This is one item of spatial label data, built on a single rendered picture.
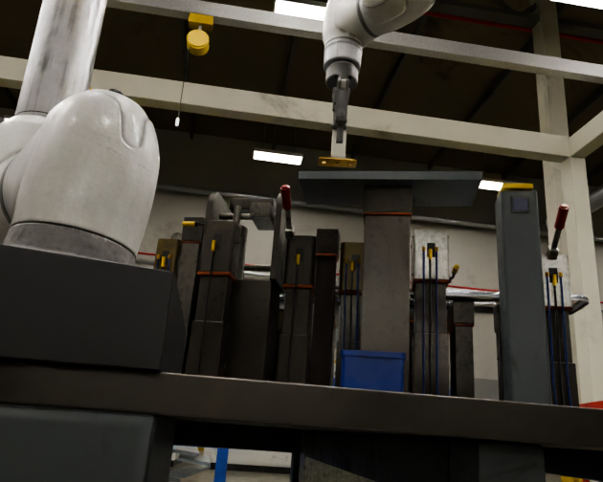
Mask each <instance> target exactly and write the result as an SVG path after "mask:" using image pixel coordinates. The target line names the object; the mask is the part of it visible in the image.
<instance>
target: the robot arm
mask: <svg viewBox="0 0 603 482"><path fill-rule="evenodd" d="M106 3H107V0H43V2H42V6H41V10H40V14H39V17H38V21H37V25H36V29H35V33H34V37H33V45H32V48H31V52H30V56H29V60H28V64H27V68H26V72H25V75H24V79H23V83H22V87H21V91H20V95H19V100H18V103H17V107H16V111H15V115H14V117H12V118H10V119H8V120H5V121H3V122H1V123H0V244H5V245H11V246H16V247H22V248H28V249H35V250H41V251H46V252H57V253H63V254H70V255H75V256H81V257H87V258H93V259H98V260H105V261H111V262H117V263H123V264H128V265H134V266H135V261H136V257H137V254H138V250H139V248H140V245H141V243H142V240H143V237H144V235H145V229H146V226H147V222H148V219H149V215H150V212H151V208H152V204H153V200H154V195H155V190H156V186H157V180H158V174H159V166H160V156H159V145H158V141H157V136H156V132H155V129H154V126H153V123H152V122H151V120H149V119H148V117H147V115H146V113H145V111H144V110H143V108H142V107H141V106H140V105H138V104H137V103H136V102H135V101H133V100H132V99H129V98H127V97H125V96H123V95H121V94H118V93H115V92H112V91H108V90H102V89H92V90H89V88H90V83H91V78H92V74H93V69H94V64H95V59H96V54H97V49H98V46H99V41H100V36H101V27H102V22H103V18H104V13H105V8H106ZM434 3H435V0H329V1H328V3H327V6H326V9H325V13H324V22H323V42H324V71H325V72H326V77H325V84H326V86H327V87H328V88H329V89H330V90H332V91H333V94H332V102H333V106H332V111H333V125H331V129H333V133H332V143H331V158H341V159H345V158H346V138H347V135H346V131H345V130H346V122H347V119H346V117H347V106H348V102H349V95H350V91H352V90H353V89H355V88H356V86H357V84H358V74H359V73H360V68H361V66H362V65H361V62H362V53H363V51H362V49H364V48H365V47H366V46H367V45H368V44H369V43H370V42H371V41H372V40H373V39H375V38H376V37H378V36H380V35H382V34H385V33H391V32H393V31H396V30H398V29H400V28H402V27H404V26H406V25H408V24H410V23H412V22H413V21H414V20H416V19H417V18H419V17H420V16H422V15H423V14H424V13H425V12H427V11H428V10H429V9H430V8H431V7H432V5H433V4H434Z"/></svg>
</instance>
